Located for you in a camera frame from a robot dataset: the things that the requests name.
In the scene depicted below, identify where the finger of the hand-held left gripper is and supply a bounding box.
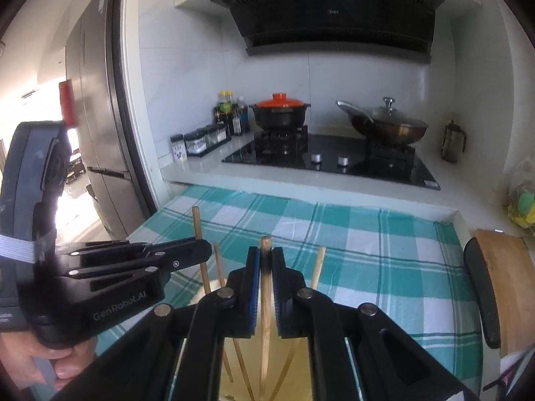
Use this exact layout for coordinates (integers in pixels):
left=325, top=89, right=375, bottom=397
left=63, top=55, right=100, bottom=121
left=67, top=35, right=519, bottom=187
left=54, top=240, right=153, bottom=256
left=59, top=237, right=214, bottom=287

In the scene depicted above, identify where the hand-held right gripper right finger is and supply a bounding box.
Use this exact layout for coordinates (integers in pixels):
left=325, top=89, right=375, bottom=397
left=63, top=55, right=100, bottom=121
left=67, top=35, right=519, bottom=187
left=272, top=247, right=481, bottom=401

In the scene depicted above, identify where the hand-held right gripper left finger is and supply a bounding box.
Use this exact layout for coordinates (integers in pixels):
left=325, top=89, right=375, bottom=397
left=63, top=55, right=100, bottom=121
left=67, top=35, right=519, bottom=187
left=50, top=246, right=262, bottom=401

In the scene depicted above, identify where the bamboo chopstick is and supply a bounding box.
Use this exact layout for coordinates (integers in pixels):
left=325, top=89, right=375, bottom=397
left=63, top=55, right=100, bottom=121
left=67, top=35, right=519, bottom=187
left=213, top=242, right=255, bottom=399
left=258, top=236, right=275, bottom=398
left=191, top=207, right=235, bottom=383
left=270, top=246, right=327, bottom=401

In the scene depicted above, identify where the cream ribbed utensil holder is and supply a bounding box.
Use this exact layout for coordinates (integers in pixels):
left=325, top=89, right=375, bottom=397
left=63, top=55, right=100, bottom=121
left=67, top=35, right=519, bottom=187
left=189, top=278, right=319, bottom=401

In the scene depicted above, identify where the person's left hand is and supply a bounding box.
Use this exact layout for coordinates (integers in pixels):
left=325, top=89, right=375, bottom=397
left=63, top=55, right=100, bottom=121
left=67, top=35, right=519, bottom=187
left=0, top=330, right=100, bottom=393

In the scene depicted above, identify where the red cylindrical object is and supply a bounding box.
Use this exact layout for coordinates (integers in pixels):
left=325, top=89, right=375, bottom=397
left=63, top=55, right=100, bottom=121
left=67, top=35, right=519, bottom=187
left=59, top=80, right=77, bottom=128

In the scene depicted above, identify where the teal checkered tablecloth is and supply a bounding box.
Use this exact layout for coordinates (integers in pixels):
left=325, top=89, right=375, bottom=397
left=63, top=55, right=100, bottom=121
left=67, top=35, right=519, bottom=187
left=96, top=186, right=486, bottom=385

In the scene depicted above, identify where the small black lid shaker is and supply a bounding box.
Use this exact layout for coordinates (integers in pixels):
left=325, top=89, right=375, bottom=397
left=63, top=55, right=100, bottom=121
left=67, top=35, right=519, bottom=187
left=170, top=134, right=187, bottom=161

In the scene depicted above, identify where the grey refrigerator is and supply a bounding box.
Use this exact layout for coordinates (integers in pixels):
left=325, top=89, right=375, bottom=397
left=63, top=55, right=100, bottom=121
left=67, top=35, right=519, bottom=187
left=65, top=0, right=157, bottom=241

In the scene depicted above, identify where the black glass gas stove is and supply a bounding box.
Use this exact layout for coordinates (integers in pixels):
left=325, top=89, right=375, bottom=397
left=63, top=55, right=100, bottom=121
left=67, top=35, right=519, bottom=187
left=221, top=125, right=441, bottom=190

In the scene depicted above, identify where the dark sauce bottle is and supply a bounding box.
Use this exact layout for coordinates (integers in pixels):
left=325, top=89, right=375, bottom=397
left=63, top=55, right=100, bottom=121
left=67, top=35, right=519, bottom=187
left=235, top=97, right=251, bottom=136

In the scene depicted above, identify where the black clay pot orange lid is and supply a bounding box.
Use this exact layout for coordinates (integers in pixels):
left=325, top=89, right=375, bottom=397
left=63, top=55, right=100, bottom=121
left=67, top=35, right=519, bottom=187
left=249, top=93, right=312, bottom=131

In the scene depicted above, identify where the black oblong pad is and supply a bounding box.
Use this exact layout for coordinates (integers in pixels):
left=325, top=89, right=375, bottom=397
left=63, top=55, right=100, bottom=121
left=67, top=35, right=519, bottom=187
left=463, top=237, right=502, bottom=349

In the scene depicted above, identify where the wok with glass lid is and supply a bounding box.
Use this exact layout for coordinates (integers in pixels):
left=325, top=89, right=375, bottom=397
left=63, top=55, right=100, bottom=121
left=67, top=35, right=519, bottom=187
left=335, top=97, right=430, bottom=145

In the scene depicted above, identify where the glass french press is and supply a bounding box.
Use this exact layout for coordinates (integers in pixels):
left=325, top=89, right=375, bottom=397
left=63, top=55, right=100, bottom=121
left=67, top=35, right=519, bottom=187
left=439, top=120, right=466, bottom=163

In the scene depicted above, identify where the wooden cutting board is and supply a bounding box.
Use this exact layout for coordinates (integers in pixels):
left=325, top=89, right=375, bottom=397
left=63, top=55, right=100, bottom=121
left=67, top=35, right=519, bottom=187
left=474, top=229, right=535, bottom=358

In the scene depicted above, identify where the bag with yellow green items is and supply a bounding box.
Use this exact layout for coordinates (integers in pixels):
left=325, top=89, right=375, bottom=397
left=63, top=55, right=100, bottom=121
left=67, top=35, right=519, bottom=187
left=505, top=181, right=535, bottom=230

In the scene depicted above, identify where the black range hood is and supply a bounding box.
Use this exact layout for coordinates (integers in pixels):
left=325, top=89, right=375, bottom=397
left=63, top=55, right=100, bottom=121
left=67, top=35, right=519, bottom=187
left=209, top=0, right=448, bottom=65

